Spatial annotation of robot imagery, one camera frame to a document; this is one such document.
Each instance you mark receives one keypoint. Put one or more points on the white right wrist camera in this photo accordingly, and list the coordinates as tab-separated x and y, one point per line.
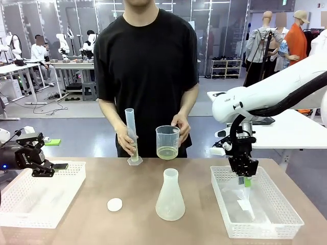
217	151

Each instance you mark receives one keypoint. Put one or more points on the clear plastic bag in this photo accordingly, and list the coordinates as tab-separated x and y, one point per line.
260	217

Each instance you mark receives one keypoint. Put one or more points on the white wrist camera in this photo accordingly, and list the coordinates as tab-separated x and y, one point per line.
217	151
29	130

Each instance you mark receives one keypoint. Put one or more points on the white perforated basket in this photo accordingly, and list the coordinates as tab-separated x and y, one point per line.
38	199
281	204

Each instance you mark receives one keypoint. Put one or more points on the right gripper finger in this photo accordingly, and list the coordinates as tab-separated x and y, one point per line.
236	167
251	168

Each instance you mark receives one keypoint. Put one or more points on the person's left hand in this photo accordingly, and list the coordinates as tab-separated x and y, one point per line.
185	132

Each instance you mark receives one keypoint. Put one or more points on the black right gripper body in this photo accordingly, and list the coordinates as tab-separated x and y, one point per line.
242	148

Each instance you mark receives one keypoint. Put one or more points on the small white label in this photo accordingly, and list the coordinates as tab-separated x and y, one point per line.
244	205

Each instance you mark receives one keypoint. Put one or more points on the white office desk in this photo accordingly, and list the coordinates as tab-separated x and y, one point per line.
15	68

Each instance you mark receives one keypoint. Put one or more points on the dark clothes on rack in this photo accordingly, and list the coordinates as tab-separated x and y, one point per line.
310	38

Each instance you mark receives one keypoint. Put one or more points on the figure in blue floral clothes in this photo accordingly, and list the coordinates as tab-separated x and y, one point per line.
283	48

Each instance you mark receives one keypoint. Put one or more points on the clear plastic measuring beaker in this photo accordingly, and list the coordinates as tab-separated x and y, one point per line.
167	143

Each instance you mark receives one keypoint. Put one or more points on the person's left forearm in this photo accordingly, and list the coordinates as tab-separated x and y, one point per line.
189	102

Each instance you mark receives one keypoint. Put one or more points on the mannequin in grey shirt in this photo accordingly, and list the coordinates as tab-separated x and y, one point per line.
256	46

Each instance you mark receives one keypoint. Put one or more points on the long white workbench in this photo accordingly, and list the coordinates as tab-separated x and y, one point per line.
74	65

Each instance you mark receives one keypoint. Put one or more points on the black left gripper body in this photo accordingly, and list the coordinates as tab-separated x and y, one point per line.
28	158

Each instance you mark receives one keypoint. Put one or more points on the black box under workbench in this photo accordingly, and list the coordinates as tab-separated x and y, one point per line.
74	86

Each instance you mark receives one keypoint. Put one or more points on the translucent plastic Erlenmeyer flask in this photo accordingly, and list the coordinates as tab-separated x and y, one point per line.
169	201

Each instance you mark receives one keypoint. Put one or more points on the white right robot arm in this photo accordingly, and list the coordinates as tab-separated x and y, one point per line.
255	99

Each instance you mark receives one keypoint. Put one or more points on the person's right hand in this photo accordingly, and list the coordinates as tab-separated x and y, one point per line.
122	139

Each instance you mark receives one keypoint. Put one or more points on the white box under desk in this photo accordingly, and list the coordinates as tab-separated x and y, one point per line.
12	89

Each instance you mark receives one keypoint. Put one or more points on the person's right forearm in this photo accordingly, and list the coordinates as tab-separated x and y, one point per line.
112	117

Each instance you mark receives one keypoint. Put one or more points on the black bag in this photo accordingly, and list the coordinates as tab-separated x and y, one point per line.
20	62

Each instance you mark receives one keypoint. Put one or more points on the clear plastic graduated cylinder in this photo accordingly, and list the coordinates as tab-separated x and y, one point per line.
130	120

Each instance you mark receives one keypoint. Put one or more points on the black power strip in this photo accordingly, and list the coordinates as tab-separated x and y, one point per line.
74	99

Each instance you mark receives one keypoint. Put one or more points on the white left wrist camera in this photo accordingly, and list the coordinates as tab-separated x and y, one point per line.
29	130

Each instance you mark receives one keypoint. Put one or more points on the round white flask cap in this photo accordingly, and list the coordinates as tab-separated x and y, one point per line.
115	204

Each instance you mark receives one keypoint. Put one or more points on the translucent plastic funnel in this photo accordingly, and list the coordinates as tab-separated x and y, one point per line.
246	194

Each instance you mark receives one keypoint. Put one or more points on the white shoe rack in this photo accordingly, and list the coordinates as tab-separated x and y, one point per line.
226	67

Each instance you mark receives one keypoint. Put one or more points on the grey plastic step stool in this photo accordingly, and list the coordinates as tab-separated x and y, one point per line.
89	90

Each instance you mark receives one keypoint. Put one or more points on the black flat tray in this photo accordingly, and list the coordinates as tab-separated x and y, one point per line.
264	121

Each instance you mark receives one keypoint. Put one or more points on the mannequin in orange with cap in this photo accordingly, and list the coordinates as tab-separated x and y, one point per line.
296	43

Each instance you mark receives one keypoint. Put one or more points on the person in black T-shirt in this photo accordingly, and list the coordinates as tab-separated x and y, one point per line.
145	63

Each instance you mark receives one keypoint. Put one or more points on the black tripod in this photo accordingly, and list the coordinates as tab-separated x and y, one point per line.
267	48

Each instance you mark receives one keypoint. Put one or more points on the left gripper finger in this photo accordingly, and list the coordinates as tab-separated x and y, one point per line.
43	171
38	141

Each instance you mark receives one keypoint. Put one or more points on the seated person in white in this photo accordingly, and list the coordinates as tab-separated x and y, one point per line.
38	52

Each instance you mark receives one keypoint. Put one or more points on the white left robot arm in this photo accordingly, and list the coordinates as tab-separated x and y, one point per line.
7	158

